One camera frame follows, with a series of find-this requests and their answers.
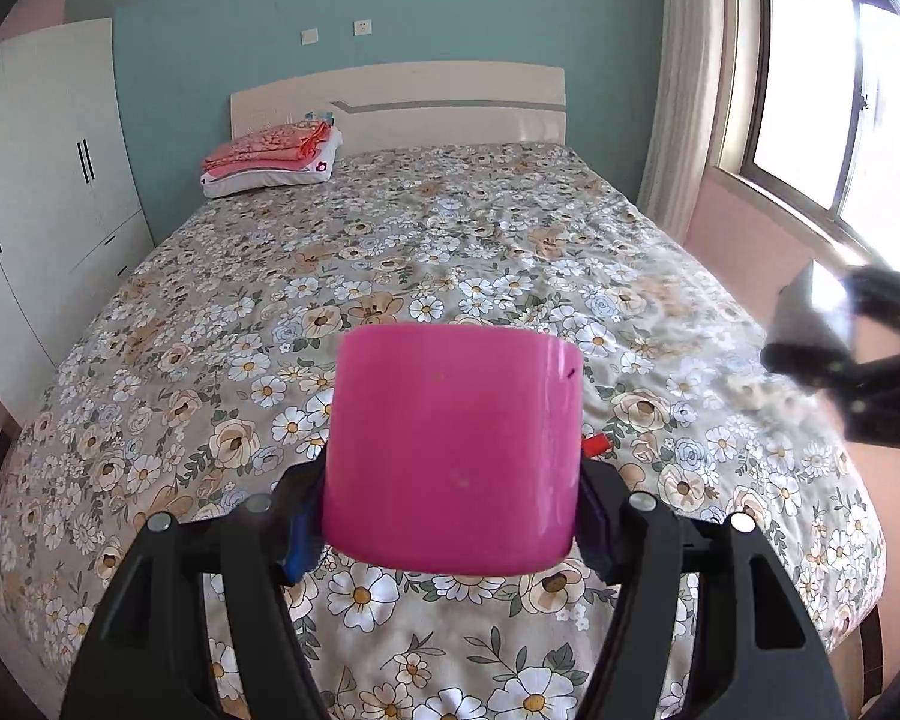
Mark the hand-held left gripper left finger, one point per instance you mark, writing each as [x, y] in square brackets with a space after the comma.
[300, 540]

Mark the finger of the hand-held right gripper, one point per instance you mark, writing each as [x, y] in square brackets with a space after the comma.
[802, 364]
[892, 296]

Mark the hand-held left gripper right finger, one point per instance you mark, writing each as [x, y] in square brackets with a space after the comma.
[596, 532]

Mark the pink plastic cup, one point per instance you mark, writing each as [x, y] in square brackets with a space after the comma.
[450, 450]

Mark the small red object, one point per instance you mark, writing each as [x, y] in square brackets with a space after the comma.
[596, 445]

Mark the dark framed window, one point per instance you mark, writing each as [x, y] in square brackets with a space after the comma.
[817, 90]

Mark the white curtain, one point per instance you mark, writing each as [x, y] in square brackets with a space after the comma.
[690, 90]

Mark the floral bed cover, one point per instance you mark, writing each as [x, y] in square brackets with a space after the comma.
[457, 262]

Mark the white pillow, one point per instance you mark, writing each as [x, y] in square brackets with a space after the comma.
[270, 176]

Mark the folded red blanket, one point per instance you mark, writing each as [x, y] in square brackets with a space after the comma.
[262, 146]

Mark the beige bed headboard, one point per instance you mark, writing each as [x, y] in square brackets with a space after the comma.
[420, 105]

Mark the white wardrobe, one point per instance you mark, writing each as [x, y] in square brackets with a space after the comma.
[45, 165]

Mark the white wall socket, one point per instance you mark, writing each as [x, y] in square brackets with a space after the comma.
[362, 28]

